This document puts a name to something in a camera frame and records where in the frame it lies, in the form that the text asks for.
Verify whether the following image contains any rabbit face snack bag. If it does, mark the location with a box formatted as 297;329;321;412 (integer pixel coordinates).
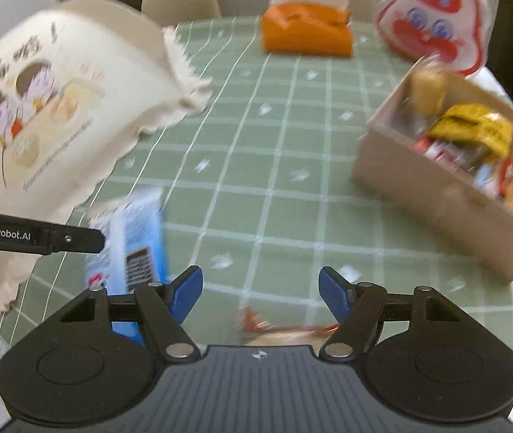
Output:
375;0;491;76

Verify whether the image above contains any yellow senbei cracker packet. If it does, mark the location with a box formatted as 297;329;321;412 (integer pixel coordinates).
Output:
409;66;446;116

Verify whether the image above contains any gold foil snack packet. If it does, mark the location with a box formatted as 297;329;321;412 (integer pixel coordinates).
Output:
426;104;513;160

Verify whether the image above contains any large cream snack bag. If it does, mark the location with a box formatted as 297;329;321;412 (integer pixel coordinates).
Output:
0;0;211;310

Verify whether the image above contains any blue wafer snack pack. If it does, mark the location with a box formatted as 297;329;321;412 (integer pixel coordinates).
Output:
83;185;170;348

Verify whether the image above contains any green grid tablecloth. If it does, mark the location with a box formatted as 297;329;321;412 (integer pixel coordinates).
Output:
0;14;513;366

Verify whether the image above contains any orange tissue box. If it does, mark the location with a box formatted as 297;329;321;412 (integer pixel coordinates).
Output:
259;1;353;58

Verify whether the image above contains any round rice cracker packet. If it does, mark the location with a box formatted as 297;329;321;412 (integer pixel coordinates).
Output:
241;306;340;352

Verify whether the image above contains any pink cardboard box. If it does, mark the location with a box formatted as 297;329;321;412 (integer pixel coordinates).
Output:
349;57;513;283

